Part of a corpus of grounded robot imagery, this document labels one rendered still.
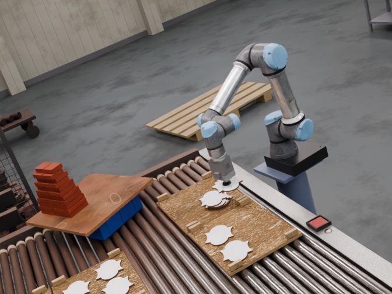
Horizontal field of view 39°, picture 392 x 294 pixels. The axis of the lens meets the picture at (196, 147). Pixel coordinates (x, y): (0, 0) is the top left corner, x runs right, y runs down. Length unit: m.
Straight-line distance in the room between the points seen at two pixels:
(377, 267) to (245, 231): 0.60
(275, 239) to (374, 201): 1.94
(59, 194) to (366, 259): 1.48
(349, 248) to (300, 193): 0.87
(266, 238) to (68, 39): 10.05
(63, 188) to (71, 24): 9.38
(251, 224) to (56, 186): 0.98
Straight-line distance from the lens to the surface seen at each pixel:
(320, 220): 2.38
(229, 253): 2.31
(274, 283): 2.13
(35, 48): 11.87
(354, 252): 2.20
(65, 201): 2.84
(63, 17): 12.01
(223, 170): 2.46
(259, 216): 2.49
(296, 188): 3.00
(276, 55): 2.58
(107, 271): 2.50
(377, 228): 3.90
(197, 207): 2.72
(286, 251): 2.28
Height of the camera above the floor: 2.23
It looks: 22 degrees down
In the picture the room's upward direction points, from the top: 19 degrees counter-clockwise
